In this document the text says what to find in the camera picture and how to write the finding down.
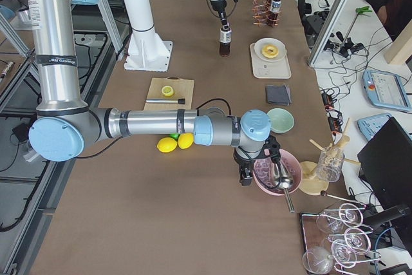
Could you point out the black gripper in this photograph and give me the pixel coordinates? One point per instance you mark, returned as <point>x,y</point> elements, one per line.
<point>219,6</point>
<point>241,158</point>

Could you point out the tea bottle top rack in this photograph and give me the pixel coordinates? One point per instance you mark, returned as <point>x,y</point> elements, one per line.
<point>225,42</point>

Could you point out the tea bottle lower left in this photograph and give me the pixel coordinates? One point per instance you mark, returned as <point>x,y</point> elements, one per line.
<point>275,6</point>

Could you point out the cream tray with bear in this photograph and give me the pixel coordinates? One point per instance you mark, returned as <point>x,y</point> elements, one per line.
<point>269,70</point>

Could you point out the tray of wine glasses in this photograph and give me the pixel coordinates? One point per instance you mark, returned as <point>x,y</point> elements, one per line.
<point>336,240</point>

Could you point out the pink bowl with ice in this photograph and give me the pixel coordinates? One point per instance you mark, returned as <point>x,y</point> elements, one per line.
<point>263,166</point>

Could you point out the steel ice scoop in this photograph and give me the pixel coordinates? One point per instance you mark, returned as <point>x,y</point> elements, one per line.
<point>284,181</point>

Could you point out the glazed donut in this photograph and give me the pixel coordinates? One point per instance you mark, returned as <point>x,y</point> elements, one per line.
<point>270,51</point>

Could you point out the white round plate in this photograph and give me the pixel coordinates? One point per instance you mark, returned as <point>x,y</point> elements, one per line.
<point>260,43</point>

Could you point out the mint green bowl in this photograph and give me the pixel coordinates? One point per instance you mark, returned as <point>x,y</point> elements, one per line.
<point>282,120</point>

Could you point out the upper yellow lemon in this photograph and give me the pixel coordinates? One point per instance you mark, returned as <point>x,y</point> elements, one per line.
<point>185,140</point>

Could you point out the yellow lemon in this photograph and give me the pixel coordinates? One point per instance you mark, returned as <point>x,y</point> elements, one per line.
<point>185,140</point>
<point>167,144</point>

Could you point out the round wooden coaster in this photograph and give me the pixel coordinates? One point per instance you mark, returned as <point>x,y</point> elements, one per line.
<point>310,183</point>

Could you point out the green lime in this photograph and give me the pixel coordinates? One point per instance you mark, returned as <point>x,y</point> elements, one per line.
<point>174,135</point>

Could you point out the wooden cutting board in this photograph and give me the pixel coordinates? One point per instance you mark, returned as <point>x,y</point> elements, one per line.
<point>183,89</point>

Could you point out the lower yellow lemon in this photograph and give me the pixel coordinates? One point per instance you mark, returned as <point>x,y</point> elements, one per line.
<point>167,144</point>

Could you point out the grey folded cloth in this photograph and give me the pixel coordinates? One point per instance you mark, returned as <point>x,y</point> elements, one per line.
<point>279,95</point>

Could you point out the glass jar with sticks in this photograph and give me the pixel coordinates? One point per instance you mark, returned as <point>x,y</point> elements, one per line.
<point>331,159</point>

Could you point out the half lemon slice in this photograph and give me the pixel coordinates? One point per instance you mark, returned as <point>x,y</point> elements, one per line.
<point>167,91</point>

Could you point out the steel muddler black tip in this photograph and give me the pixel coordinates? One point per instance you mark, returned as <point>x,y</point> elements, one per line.
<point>166,101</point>

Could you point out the blue teach pendant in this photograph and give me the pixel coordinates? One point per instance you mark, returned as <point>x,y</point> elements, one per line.
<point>385,90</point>
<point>369,126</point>

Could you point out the black laptop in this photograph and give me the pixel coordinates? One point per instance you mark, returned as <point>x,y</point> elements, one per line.
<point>386,164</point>

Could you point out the copper wire bottle rack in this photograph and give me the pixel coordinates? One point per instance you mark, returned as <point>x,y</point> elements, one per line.
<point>261,13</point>

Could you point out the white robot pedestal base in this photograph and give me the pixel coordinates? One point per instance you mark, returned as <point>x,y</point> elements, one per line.
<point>146,51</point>

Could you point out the aluminium frame post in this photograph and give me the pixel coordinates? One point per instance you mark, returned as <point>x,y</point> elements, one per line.
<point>326,30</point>

